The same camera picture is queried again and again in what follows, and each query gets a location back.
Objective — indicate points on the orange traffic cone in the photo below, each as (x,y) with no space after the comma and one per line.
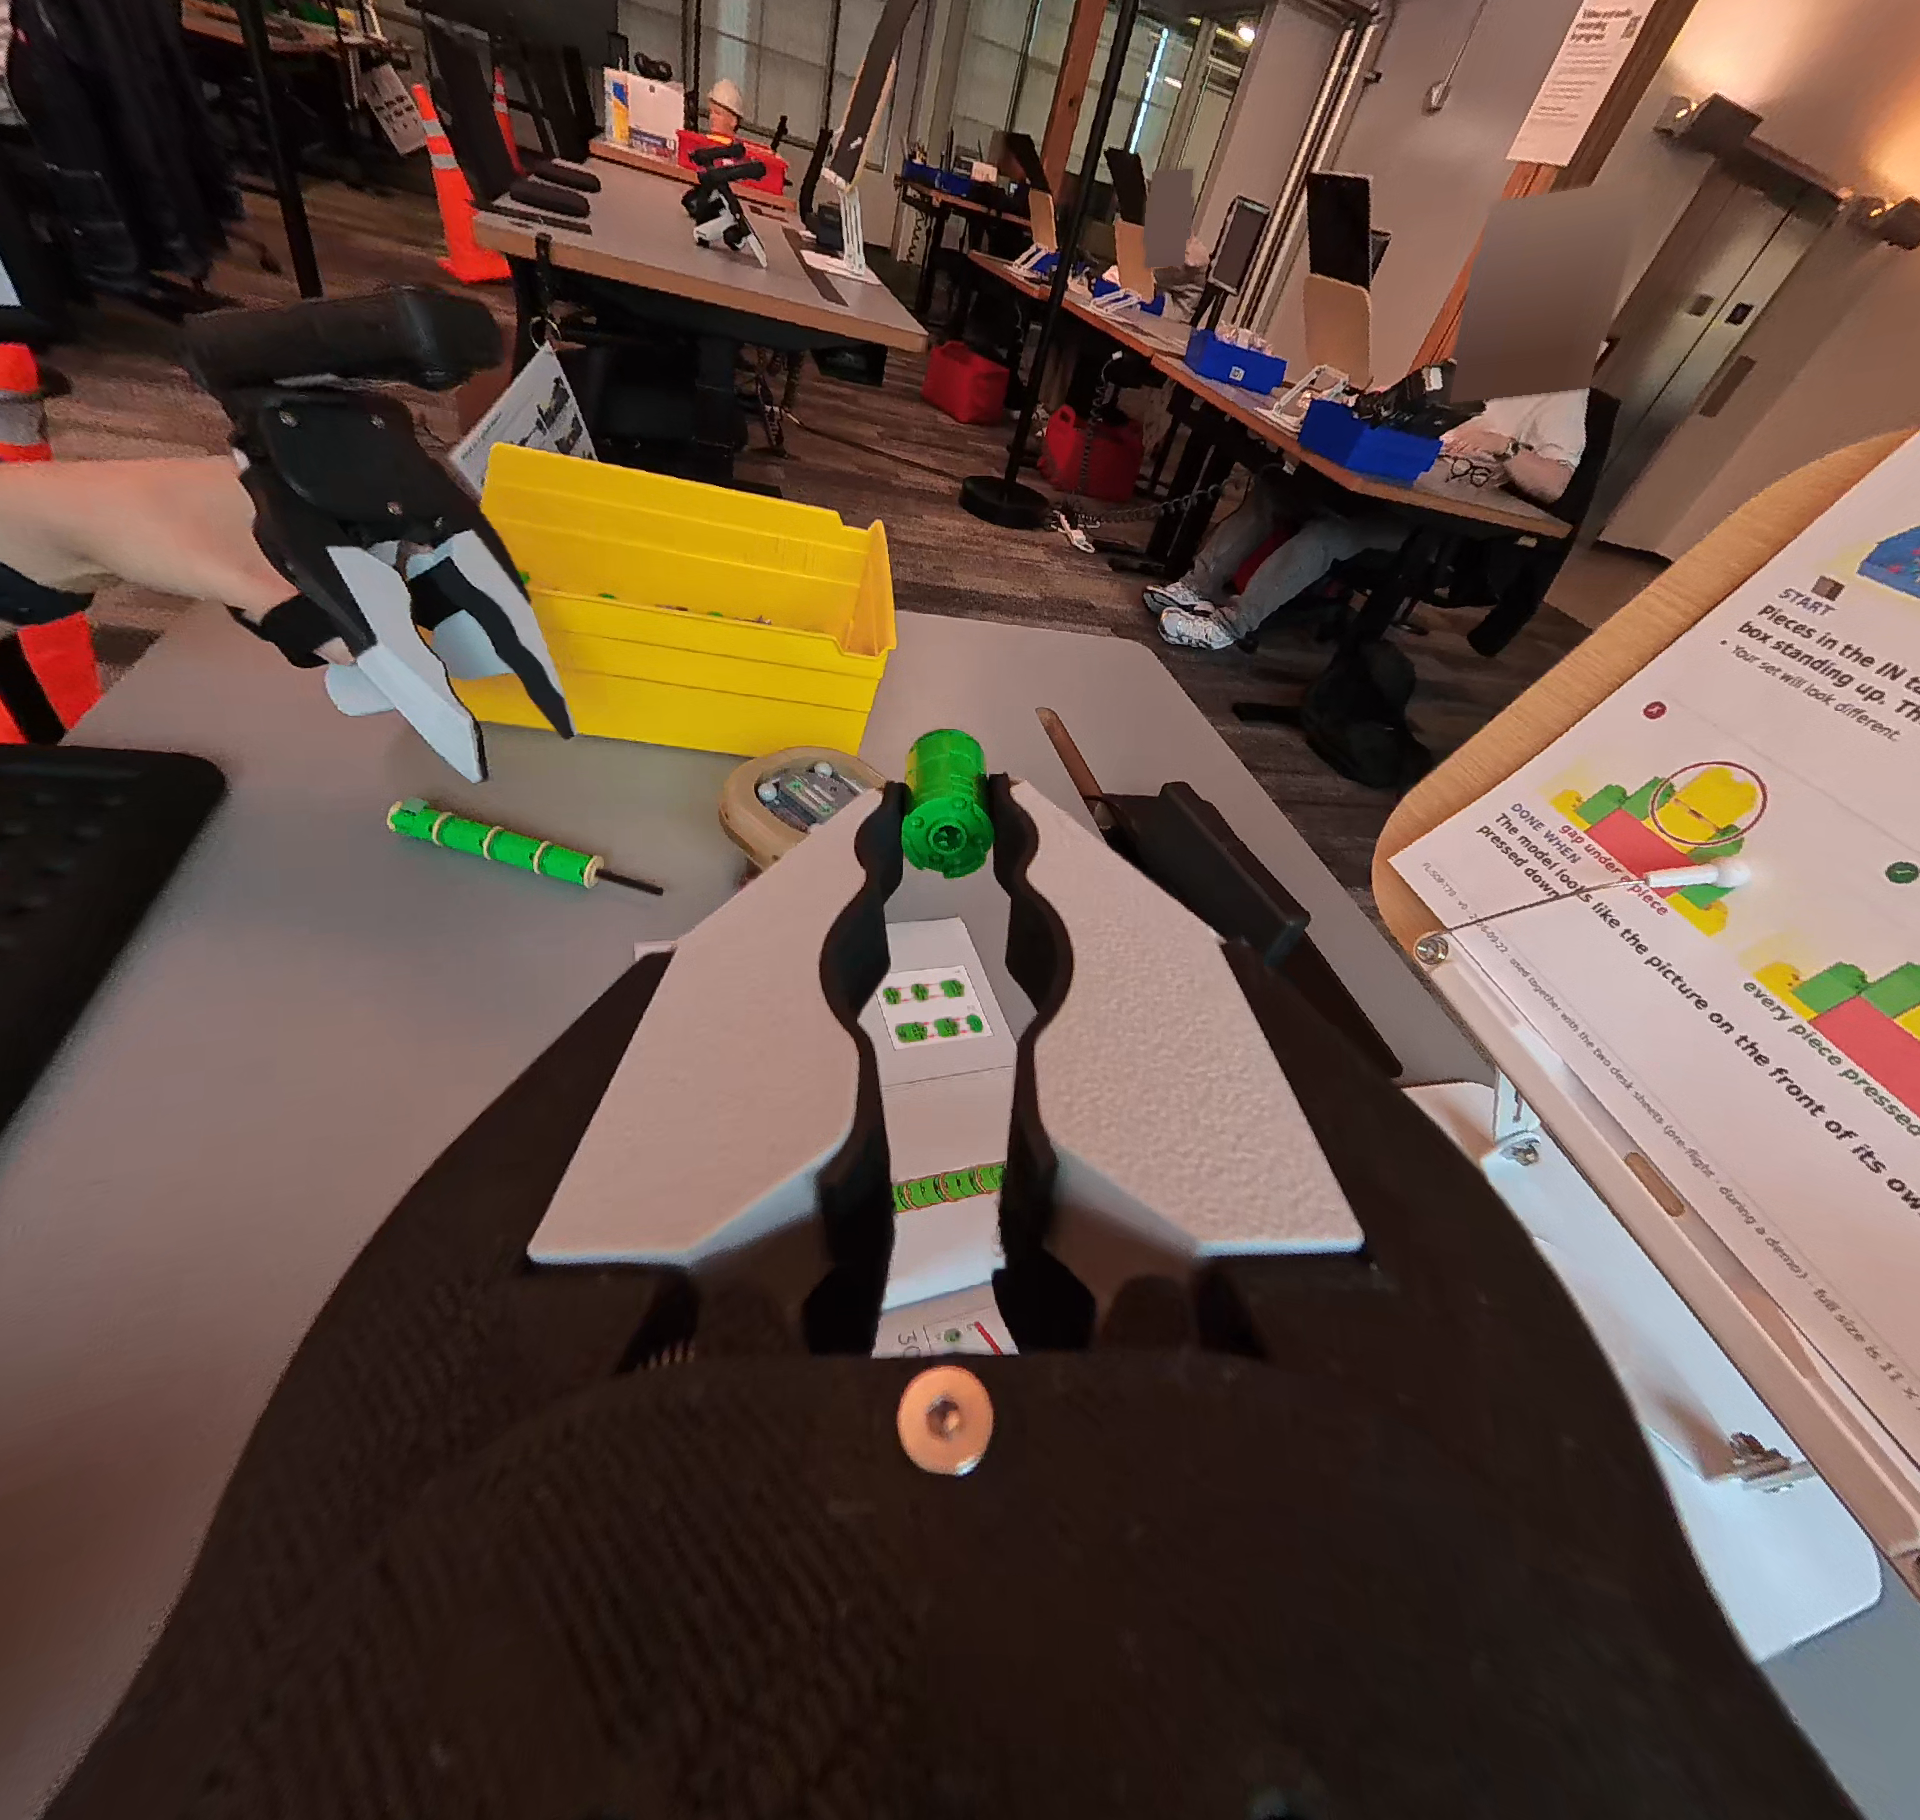
(458,200)

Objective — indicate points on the green brick rod assembly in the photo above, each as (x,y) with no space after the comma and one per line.
(495,843)

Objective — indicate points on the white instruction booklet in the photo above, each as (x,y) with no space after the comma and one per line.
(945,1144)

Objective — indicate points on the black backpack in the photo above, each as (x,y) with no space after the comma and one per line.
(1369,719)

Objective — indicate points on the blue plastic bin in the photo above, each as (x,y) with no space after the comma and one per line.
(1369,443)
(1233,360)

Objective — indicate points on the red bag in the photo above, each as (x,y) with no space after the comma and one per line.
(969,382)
(1095,458)

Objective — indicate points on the green round toy brick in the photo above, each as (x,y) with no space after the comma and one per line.
(945,801)

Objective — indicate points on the person's left hand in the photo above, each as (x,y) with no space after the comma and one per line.
(135,522)

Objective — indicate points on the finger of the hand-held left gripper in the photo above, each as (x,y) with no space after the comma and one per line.
(404,665)
(503,620)

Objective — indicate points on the grey background table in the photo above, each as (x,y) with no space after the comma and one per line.
(660,269)

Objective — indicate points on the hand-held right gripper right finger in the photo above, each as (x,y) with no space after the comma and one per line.
(1184,1085)

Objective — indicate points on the white paper notice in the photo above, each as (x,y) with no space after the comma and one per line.
(1591,65)

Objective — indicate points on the wooden sheet board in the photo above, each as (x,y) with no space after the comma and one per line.
(1501,755)

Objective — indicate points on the white metal stand base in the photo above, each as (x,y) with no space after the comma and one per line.
(1695,1521)

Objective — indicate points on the black perforated mat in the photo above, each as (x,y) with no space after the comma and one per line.
(91,890)

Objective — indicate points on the printed instruction sheet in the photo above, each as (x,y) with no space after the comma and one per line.
(1725,875)

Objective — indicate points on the black desk clamp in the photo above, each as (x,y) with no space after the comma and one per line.
(1200,861)

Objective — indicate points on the yellow plastic bin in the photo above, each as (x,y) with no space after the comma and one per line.
(675,604)

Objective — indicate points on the beige round tape dispenser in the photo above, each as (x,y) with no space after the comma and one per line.
(781,808)

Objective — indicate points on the grey desk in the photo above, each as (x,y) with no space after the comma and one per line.
(301,1040)

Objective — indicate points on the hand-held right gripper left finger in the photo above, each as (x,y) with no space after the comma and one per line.
(721,1100)

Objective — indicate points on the dark hanging clothes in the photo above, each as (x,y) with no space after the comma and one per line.
(105,95)

